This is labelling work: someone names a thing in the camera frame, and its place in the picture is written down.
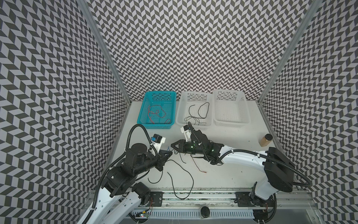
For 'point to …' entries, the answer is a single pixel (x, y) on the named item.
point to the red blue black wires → (182, 167)
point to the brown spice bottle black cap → (265, 140)
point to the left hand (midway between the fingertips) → (172, 154)
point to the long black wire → (172, 182)
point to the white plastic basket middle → (195, 107)
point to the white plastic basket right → (230, 108)
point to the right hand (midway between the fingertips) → (171, 144)
